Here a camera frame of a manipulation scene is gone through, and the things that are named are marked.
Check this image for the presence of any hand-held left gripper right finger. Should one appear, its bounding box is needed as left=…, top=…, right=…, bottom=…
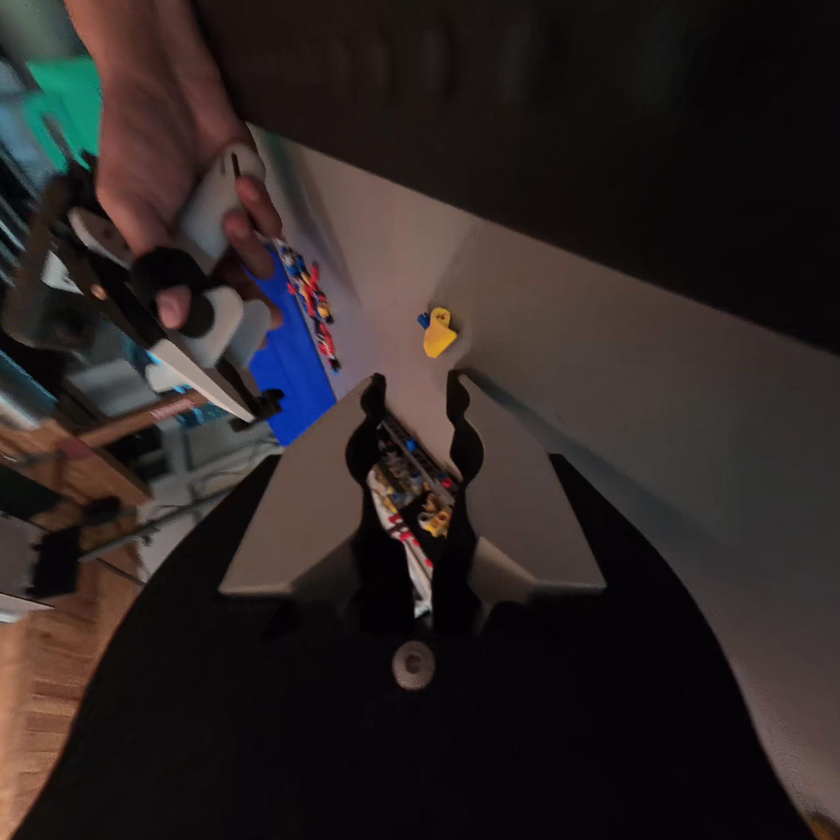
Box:
left=446, top=369, right=607, bottom=610

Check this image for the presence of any teal tote bag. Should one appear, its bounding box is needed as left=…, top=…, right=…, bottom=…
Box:
left=26, top=56, right=109, bottom=173

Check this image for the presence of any person's right hand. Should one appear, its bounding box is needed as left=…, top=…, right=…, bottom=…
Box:
left=64, top=0, right=284, bottom=330

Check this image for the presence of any blue plastic bin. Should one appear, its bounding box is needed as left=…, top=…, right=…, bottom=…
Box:
left=248, top=241, right=339, bottom=447

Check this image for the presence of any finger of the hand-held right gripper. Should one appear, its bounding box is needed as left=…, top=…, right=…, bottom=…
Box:
left=146, top=331, right=260, bottom=424

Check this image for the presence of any partly built lego chassis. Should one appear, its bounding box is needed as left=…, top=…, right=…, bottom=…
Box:
left=366, top=413, right=460, bottom=621

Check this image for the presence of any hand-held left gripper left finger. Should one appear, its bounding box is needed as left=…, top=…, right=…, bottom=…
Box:
left=218, top=373, right=389, bottom=603

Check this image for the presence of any yellow lego piece blue pin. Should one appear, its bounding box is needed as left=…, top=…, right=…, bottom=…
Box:
left=416, top=306, right=459, bottom=360

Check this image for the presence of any pile of lego pins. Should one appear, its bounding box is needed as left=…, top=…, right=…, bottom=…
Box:
left=274, top=238, right=343, bottom=375

